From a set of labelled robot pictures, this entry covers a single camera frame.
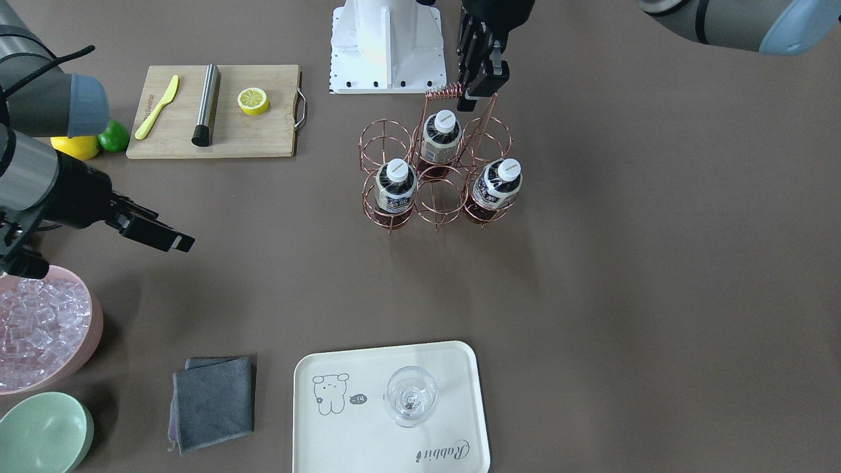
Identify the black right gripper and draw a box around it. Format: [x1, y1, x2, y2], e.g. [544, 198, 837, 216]
[105, 192, 195, 252]

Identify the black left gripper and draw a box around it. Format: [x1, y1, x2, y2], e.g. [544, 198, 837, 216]
[457, 1, 535, 112]

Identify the copper wire bottle basket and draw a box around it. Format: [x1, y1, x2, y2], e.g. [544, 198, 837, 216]
[358, 83, 522, 233]

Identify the tea bottle white cap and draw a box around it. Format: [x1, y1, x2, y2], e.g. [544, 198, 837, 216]
[375, 158, 417, 215]

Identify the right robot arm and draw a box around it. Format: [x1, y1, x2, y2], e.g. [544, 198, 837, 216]
[2, 17, 194, 279]

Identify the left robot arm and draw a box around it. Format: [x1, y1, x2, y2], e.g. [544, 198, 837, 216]
[457, 1, 840, 112]

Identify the tea bottle back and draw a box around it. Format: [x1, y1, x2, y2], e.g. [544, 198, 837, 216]
[463, 158, 522, 224]
[417, 110, 462, 171]

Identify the green lime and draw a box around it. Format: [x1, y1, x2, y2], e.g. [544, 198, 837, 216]
[97, 119, 130, 153]

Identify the yellow plastic knife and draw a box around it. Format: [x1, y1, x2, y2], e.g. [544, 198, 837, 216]
[134, 75, 180, 140]

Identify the yellow lemon upper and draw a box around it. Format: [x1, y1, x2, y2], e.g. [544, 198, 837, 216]
[50, 135, 102, 161]

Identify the steel muddler black tip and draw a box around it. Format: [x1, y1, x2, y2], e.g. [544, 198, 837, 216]
[191, 64, 221, 147]

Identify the pink bowl of ice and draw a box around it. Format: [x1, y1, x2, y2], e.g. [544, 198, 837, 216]
[1, 265, 103, 395]

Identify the bamboo cutting board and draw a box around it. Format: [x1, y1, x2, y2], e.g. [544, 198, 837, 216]
[126, 64, 301, 160]

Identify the half lemon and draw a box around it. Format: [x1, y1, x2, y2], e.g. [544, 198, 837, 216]
[237, 87, 270, 116]

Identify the folded grey cloth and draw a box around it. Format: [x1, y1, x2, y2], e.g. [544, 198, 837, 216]
[168, 356, 255, 455]

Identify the green bowl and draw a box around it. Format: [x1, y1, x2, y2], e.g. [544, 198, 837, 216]
[1, 392, 95, 472]

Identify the clear wine glass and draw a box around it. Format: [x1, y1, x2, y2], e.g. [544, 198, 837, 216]
[384, 365, 438, 428]

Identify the cream rabbit tray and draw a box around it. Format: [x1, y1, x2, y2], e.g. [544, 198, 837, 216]
[292, 341, 491, 472]

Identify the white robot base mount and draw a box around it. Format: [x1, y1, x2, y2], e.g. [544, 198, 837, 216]
[329, 1, 447, 94]

